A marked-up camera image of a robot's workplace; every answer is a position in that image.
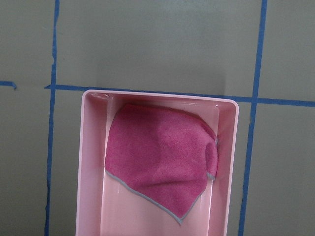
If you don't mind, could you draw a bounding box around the pink plastic bin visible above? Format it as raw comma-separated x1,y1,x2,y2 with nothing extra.
76,90,239,236

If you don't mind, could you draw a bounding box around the pink fleece cloth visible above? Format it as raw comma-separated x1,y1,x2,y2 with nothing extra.
104,104,219,223

